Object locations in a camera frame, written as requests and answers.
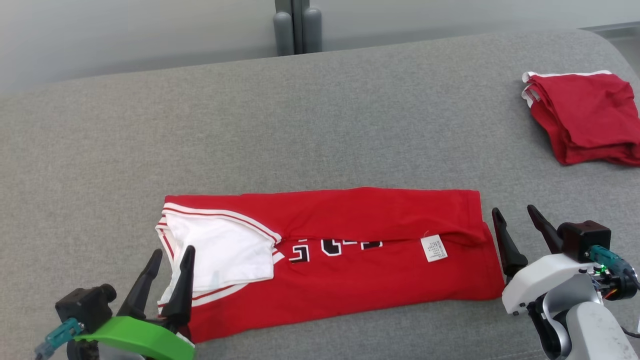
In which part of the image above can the right camera cable teal plug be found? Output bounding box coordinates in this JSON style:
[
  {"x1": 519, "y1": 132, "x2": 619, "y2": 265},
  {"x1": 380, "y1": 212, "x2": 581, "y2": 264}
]
[{"x1": 587, "y1": 244, "x2": 640, "y2": 341}]

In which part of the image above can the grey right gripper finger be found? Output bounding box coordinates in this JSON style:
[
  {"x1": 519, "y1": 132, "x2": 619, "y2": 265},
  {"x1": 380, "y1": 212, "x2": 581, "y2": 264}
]
[
  {"x1": 526, "y1": 204, "x2": 566, "y2": 256},
  {"x1": 491, "y1": 207, "x2": 529, "y2": 284}
]

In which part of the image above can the red white basketball jersey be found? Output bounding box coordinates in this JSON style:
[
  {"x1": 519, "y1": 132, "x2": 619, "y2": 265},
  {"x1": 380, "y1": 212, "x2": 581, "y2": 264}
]
[{"x1": 155, "y1": 187, "x2": 506, "y2": 344}]

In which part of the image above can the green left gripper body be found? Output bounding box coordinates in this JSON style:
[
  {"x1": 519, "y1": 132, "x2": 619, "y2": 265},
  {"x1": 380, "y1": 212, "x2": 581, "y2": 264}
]
[{"x1": 73, "y1": 315, "x2": 196, "y2": 360}]

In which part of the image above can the grey metal wall post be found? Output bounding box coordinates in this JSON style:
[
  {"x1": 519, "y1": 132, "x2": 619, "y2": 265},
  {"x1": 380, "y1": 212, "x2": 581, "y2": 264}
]
[{"x1": 272, "y1": 0, "x2": 324, "y2": 57}]

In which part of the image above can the red shorts white stripe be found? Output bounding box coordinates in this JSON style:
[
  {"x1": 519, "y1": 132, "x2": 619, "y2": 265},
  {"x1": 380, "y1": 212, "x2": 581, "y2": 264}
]
[{"x1": 521, "y1": 70, "x2": 640, "y2": 168}]

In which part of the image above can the camera cable teal plug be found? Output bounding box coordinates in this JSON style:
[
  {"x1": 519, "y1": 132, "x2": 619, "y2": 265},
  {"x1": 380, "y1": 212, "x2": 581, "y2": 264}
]
[
  {"x1": 587, "y1": 244, "x2": 640, "y2": 341},
  {"x1": 34, "y1": 318, "x2": 86, "y2": 360}
]

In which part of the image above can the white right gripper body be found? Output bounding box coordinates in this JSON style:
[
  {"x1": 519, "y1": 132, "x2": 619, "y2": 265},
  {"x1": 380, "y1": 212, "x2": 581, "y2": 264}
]
[{"x1": 501, "y1": 252, "x2": 602, "y2": 317}]

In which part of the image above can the left camera cable teal plug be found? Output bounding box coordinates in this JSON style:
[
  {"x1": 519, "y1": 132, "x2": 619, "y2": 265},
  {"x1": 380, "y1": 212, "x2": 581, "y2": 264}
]
[{"x1": 34, "y1": 318, "x2": 86, "y2": 360}]

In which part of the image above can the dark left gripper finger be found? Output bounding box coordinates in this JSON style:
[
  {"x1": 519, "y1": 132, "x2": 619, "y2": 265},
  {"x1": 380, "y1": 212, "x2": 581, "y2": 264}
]
[
  {"x1": 160, "y1": 244, "x2": 196, "y2": 329},
  {"x1": 116, "y1": 248, "x2": 164, "y2": 321}
]

